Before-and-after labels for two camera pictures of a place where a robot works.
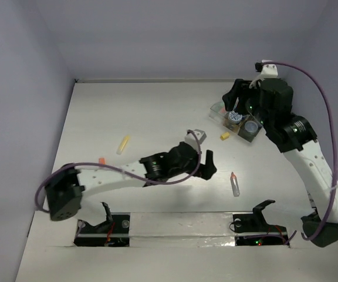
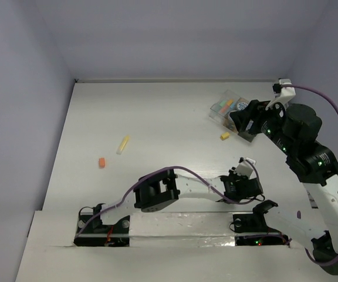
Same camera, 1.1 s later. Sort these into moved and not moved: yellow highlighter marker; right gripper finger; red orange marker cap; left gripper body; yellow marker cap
Moved: right gripper finger; left gripper body
Not moved: yellow marker cap; red orange marker cap; yellow highlighter marker
